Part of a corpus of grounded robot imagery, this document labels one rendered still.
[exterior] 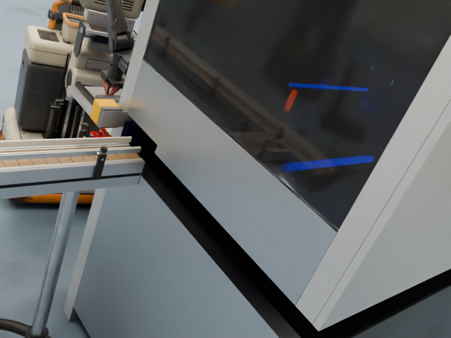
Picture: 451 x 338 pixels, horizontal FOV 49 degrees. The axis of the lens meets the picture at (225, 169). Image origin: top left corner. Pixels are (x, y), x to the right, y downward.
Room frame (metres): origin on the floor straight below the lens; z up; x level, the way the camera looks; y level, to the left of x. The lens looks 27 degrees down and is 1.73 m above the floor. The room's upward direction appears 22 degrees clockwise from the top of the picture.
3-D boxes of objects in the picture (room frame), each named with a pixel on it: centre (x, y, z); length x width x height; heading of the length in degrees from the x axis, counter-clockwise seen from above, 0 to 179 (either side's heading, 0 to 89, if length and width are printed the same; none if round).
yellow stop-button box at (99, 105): (1.47, 0.44, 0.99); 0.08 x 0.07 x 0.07; 49
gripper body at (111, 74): (1.80, 0.54, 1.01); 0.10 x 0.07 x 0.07; 50
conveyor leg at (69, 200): (1.27, 0.42, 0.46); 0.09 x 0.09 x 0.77; 49
